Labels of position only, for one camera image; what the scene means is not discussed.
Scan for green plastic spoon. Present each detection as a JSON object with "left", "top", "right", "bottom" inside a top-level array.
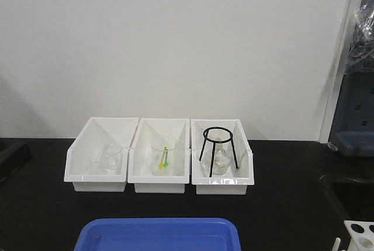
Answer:
[{"left": 163, "top": 147, "right": 168, "bottom": 167}]

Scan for glass alcohol lamp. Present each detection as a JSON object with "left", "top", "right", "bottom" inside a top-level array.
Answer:
[{"left": 201, "top": 137, "right": 231, "bottom": 177}]

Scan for left white storage bin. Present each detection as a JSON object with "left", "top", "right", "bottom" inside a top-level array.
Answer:
[{"left": 64, "top": 117, "right": 140, "bottom": 192}]

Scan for clear plastic bag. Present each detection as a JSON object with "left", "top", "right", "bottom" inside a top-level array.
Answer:
[{"left": 344, "top": 0, "right": 373, "bottom": 75}]

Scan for right white storage bin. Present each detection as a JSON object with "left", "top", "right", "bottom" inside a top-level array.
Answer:
[{"left": 191, "top": 119, "right": 254, "bottom": 195}]

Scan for black sink basin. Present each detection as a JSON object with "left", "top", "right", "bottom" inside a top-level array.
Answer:
[{"left": 319, "top": 175, "right": 373, "bottom": 222}]

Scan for blue plastic tray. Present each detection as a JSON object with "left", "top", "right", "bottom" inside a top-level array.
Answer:
[{"left": 74, "top": 218, "right": 241, "bottom": 250}]

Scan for white test tube rack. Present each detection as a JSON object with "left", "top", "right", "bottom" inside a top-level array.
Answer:
[{"left": 343, "top": 220, "right": 374, "bottom": 251}]

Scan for glass beaker middle bin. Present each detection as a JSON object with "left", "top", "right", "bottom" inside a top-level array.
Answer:
[{"left": 151, "top": 136, "right": 177, "bottom": 176}]

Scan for grey pegboard drying rack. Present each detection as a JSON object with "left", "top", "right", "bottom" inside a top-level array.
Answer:
[{"left": 328, "top": 0, "right": 373, "bottom": 157}]

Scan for white storage bin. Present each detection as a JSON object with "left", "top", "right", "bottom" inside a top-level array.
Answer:
[
  {"left": 127, "top": 118, "right": 191, "bottom": 194},
  {"left": 191, "top": 119, "right": 254, "bottom": 195},
  {"left": 64, "top": 117, "right": 140, "bottom": 192}
]

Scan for yellow plastic spoon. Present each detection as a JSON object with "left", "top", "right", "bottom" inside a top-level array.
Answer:
[{"left": 158, "top": 146, "right": 166, "bottom": 168}]

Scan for small glass beakers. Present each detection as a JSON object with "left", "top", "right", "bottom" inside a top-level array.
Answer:
[{"left": 86, "top": 144, "right": 122, "bottom": 175}]

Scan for black metal tripod stand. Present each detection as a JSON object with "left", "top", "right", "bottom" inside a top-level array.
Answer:
[{"left": 199, "top": 126, "right": 239, "bottom": 169}]

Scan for middle white storage bin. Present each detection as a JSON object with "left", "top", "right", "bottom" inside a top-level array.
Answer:
[{"left": 127, "top": 118, "right": 191, "bottom": 194}]

